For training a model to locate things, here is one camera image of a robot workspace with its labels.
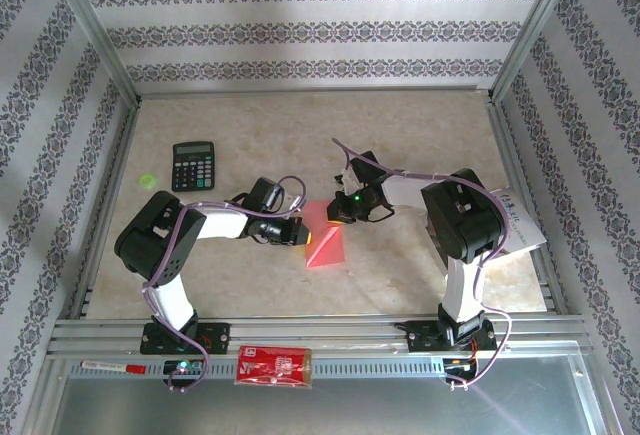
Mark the wide aluminium mounting rail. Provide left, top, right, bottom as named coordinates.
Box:
left=47, top=313, right=594, bottom=359

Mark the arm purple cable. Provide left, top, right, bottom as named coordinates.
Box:
left=331, top=138, right=514, bottom=390
left=142, top=176, right=307, bottom=392

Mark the black calculator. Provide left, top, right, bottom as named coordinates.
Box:
left=171, top=141, right=216, bottom=193

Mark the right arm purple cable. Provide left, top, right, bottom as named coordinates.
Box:
left=331, top=138, right=514, bottom=390

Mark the steel sheet panel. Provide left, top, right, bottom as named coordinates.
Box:
left=37, top=352, right=609, bottom=435

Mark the red white marker pen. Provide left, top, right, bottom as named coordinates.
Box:
left=79, top=359, right=147, bottom=375

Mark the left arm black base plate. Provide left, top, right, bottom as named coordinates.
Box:
left=139, top=322, right=232, bottom=356

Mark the red snack packet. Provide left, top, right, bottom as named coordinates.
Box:
left=234, top=344, right=314, bottom=390

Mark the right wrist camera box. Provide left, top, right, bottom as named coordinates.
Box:
left=342, top=150, right=384, bottom=186

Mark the white printed booklet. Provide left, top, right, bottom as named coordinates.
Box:
left=487, top=185, right=548, bottom=256

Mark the pink square paper sheet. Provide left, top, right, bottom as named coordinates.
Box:
left=298, top=199, right=347, bottom=270

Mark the small circuit board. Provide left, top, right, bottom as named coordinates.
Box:
left=443, top=357, right=479, bottom=375
left=163, top=358, right=206, bottom=379

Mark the grey slotted cable duct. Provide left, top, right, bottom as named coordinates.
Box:
left=69, top=357, right=451, bottom=380

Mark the aluminium table edge rail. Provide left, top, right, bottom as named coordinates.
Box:
left=487, top=97, right=571, bottom=316
left=67, top=99, right=142, bottom=321
left=134, top=85, right=494, bottom=101

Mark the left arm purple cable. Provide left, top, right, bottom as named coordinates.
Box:
left=142, top=176, right=307, bottom=392

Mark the aluminium frame post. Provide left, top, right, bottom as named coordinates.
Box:
left=42, top=0, right=142, bottom=106
left=487, top=0, right=584, bottom=102

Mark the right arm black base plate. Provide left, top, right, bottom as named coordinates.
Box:
left=405, top=320, right=499, bottom=355

